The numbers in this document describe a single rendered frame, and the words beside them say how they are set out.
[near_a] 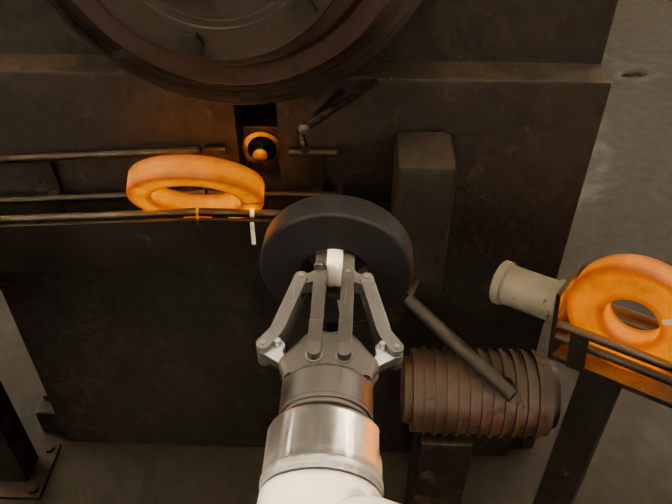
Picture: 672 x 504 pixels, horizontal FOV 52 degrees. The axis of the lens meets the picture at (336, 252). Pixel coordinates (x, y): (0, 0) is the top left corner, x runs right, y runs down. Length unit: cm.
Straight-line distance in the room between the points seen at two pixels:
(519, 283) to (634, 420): 87
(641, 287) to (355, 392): 41
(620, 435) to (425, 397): 78
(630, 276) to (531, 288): 13
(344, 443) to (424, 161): 49
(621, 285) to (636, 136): 192
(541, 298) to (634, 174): 165
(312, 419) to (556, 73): 64
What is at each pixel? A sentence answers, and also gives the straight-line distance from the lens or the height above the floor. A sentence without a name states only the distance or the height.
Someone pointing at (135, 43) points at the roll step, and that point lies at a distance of 84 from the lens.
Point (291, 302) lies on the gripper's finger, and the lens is 62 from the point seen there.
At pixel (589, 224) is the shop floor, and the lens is 222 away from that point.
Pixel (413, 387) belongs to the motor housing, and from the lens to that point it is 99.
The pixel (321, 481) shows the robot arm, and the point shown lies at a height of 87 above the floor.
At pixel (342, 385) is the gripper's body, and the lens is 53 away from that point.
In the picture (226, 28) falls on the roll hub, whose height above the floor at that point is 101.
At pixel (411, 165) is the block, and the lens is 89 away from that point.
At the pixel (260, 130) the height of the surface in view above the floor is 77.
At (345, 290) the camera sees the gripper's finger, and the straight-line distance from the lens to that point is 63.
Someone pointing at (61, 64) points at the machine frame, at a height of 87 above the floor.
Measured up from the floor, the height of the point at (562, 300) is 71.
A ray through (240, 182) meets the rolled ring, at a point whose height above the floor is 79.
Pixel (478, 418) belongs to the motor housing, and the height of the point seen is 49.
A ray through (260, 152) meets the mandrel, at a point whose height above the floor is 74.
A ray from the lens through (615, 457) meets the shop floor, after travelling 164.
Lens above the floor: 128
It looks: 40 degrees down
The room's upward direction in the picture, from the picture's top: straight up
